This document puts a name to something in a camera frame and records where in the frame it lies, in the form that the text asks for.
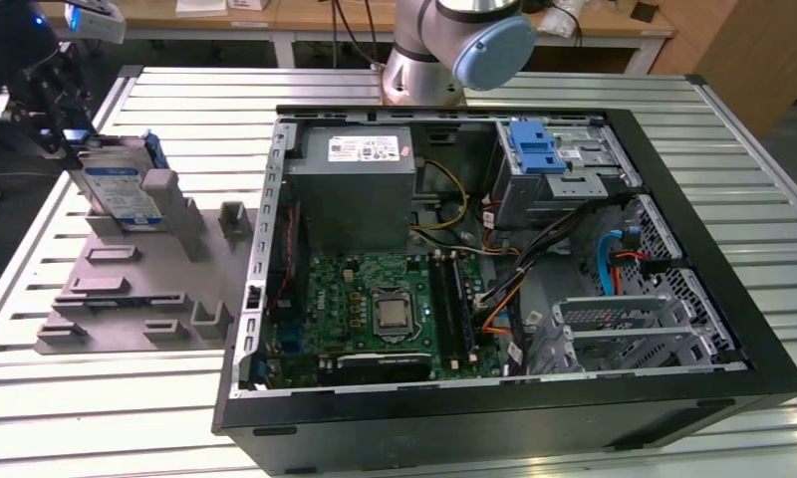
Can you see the hard disk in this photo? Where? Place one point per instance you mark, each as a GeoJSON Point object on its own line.
{"type": "Point", "coordinates": [115, 194]}

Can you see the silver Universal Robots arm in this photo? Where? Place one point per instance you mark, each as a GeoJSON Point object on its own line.
{"type": "Point", "coordinates": [418, 74]}

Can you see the metal disk bay cage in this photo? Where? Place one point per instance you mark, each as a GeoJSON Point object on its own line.
{"type": "Point", "coordinates": [630, 333]}

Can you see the white paper sheet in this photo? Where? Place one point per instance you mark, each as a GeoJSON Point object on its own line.
{"type": "Point", "coordinates": [199, 6]}

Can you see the wooden desk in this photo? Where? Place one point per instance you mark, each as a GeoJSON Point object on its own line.
{"type": "Point", "coordinates": [238, 22]}

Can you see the small white box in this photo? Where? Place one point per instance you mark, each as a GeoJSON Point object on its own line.
{"type": "Point", "coordinates": [246, 4]}

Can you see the grey parts rack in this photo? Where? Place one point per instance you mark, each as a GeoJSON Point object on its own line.
{"type": "Point", "coordinates": [145, 299]}

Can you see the grey power supply unit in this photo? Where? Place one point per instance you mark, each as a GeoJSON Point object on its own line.
{"type": "Point", "coordinates": [351, 209]}

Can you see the green motherboard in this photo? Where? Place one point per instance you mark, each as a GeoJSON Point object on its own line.
{"type": "Point", "coordinates": [334, 299]}

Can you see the CPU socket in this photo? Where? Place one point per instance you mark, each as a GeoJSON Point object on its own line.
{"type": "Point", "coordinates": [395, 291]}

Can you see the silver CPU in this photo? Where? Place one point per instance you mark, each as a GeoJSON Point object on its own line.
{"type": "Point", "coordinates": [394, 314]}

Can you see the blue drive latch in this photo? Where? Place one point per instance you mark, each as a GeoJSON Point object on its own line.
{"type": "Point", "coordinates": [530, 149]}

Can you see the black graphics card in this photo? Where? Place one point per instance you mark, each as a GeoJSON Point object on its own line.
{"type": "Point", "coordinates": [378, 366]}

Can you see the metal optical drive cage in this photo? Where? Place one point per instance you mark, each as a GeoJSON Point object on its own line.
{"type": "Point", "coordinates": [570, 189]}

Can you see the black PC case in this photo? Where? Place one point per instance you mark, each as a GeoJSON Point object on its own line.
{"type": "Point", "coordinates": [438, 433]}

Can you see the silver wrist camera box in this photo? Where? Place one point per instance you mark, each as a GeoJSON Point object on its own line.
{"type": "Point", "coordinates": [99, 25]}

